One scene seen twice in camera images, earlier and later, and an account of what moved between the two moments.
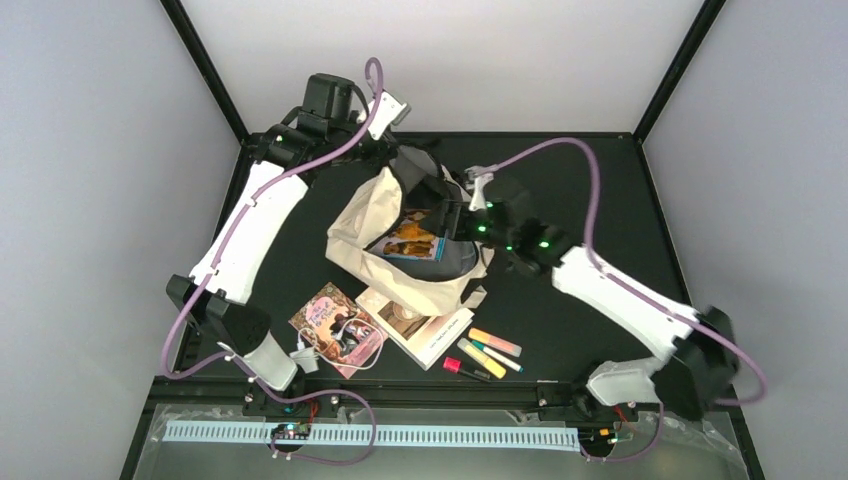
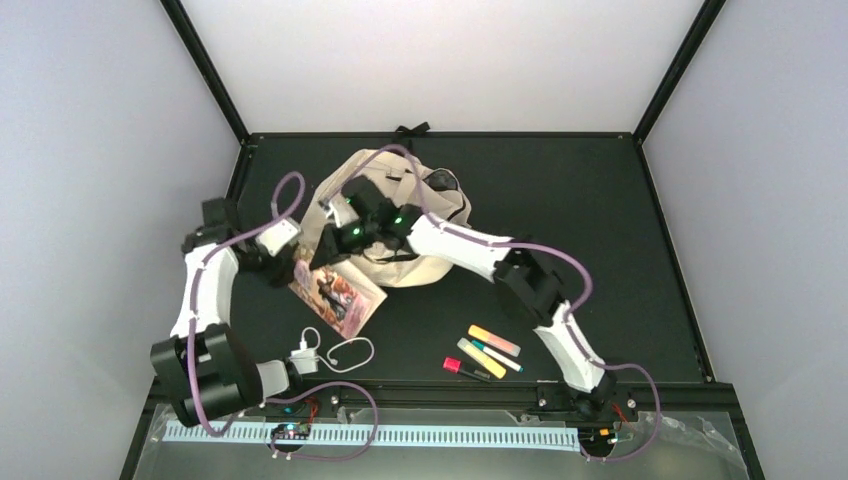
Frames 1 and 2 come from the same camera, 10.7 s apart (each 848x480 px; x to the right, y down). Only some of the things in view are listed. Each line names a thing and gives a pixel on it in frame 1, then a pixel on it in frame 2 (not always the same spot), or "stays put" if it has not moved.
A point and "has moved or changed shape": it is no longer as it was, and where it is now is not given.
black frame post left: (198, 51) stays put
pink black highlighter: (455, 366) stays put
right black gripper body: (497, 237) → (352, 241)
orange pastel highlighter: (495, 342) stays put
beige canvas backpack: (374, 235) has moved or changed shape
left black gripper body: (386, 145) → (274, 271)
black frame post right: (707, 15) stays put
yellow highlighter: (482, 358) stays put
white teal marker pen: (498, 356) stays put
